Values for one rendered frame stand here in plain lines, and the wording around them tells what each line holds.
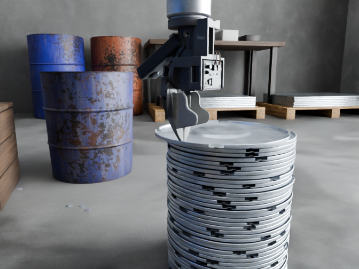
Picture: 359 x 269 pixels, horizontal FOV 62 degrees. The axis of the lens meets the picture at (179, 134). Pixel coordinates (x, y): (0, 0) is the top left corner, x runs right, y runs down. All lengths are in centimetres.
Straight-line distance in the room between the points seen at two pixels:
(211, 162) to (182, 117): 11
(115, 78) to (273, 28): 358
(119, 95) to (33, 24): 297
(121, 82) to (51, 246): 72
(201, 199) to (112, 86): 82
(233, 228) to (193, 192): 10
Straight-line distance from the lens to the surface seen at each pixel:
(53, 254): 92
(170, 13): 53
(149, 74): 58
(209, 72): 50
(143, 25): 414
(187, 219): 65
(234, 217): 62
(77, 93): 130
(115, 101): 133
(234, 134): 62
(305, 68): 492
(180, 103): 53
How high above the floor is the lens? 46
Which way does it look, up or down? 11 degrees down
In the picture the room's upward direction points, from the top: straight up
